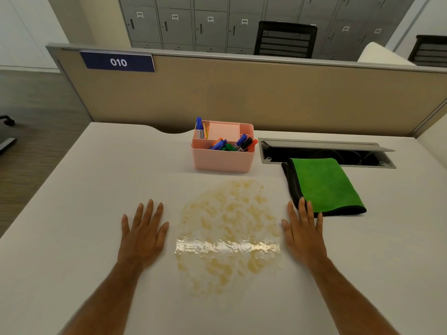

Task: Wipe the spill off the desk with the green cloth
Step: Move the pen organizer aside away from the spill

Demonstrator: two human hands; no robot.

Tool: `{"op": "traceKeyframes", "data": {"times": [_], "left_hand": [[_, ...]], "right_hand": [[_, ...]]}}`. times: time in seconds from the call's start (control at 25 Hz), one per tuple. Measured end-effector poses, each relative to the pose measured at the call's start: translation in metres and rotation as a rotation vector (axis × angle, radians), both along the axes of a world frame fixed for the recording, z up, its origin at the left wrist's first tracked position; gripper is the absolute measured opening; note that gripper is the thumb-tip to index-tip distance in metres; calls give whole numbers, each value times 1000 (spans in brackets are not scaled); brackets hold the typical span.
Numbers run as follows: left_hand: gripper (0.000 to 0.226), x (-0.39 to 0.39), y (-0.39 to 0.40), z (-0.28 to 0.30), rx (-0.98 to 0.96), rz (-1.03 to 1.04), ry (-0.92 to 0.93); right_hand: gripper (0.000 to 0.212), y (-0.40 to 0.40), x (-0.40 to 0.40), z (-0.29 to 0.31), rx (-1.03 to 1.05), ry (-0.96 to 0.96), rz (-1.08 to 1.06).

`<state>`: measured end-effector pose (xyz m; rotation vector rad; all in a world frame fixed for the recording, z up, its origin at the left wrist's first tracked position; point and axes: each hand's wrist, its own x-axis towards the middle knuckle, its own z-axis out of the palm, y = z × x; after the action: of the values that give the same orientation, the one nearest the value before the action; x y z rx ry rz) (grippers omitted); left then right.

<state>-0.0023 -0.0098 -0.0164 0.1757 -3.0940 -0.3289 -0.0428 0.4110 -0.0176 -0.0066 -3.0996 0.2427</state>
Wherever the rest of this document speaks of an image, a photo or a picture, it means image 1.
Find black mesh office chair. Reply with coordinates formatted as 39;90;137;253
407;35;447;69
254;21;318;60

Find grey cable tray lid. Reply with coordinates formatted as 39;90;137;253
261;138;396;153

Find beige desk partition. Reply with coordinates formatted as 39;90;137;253
45;43;447;138

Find person's left hand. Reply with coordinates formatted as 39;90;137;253
117;199;170;273

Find black cloth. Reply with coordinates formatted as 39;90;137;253
281;161;367;218

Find blue sign plate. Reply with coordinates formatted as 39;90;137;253
79;51;156;73

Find grey locker cabinets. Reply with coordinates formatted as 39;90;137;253
117;0;418;62

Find grey desk cable tray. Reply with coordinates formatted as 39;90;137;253
258;137;397;169

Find person's right hand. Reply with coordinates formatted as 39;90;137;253
281;197;329;268

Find pink sticky note pad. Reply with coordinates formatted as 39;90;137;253
207;122;241;142

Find pink plastic organizer box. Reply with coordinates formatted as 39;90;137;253
191;121;255;173

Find person's right forearm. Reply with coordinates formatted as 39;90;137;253
308;257;399;335

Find green microfibre cloth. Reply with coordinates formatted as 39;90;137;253
289;157;366;214

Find person's left forearm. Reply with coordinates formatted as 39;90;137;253
62;259;151;335

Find yellowish liquid spill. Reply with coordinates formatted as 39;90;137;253
174;179;284;299

